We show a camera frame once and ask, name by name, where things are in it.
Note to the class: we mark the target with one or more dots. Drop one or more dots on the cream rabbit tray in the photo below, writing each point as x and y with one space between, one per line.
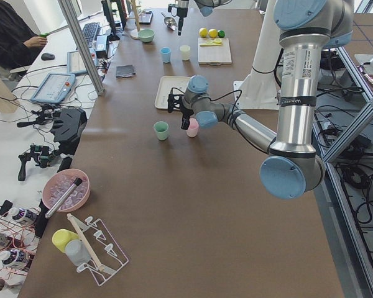
169 85

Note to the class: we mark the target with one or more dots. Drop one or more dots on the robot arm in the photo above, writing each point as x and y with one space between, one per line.
205 6
305 29

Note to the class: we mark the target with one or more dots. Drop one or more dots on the grey folded cloth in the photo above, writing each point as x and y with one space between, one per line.
125 71

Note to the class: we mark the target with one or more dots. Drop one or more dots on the cream yellow cup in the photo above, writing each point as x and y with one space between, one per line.
185 51

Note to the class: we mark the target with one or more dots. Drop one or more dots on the grey cup on rack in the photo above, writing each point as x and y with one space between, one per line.
77 252

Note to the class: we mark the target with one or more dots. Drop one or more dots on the black computer mouse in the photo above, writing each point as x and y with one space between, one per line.
47 56

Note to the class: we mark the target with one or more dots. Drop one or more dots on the wooden stick on rack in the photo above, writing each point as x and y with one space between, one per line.
74 221

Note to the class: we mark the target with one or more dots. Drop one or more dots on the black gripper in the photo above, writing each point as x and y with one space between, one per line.
182 5
186 116

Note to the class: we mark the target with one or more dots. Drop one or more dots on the yellow cup on rack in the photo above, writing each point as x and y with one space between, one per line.
62 237

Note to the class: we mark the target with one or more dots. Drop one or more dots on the blue teach pendant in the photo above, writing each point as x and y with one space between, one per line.
54 88

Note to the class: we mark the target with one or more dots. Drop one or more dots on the green lime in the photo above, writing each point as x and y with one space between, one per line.
221 34

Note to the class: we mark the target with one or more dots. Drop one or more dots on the metal muddler stick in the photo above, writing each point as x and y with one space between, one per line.
63 198

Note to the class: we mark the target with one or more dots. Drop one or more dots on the blue cup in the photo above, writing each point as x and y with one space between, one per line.
165 53

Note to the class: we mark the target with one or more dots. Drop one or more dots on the person in black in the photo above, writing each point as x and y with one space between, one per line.
19 45

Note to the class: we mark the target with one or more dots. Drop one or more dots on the white wire rack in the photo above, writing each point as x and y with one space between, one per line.
106 248

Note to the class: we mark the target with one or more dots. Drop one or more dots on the wooden cutting board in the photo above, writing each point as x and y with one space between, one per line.
214 55

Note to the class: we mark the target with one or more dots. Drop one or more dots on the yellow lemon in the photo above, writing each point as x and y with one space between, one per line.
212 33
203 32

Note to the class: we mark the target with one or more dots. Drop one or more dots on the green cup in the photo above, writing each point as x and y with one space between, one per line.
161 130

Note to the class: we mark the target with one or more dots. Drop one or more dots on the yellow plastic knife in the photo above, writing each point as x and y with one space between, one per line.
209 45

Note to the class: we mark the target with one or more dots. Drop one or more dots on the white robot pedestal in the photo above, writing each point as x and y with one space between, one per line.
259 88

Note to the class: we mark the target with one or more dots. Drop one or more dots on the black keyboard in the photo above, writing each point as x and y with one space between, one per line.
90 32

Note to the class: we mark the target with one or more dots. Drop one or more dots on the metal scoop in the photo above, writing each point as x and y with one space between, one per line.
170 22

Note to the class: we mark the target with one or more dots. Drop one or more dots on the pink cup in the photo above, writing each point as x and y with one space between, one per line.
192 130

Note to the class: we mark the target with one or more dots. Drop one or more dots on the wooden cup stand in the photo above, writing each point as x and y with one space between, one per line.
135 32

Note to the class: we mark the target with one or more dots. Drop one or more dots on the green bowl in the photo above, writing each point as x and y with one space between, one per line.
146 35

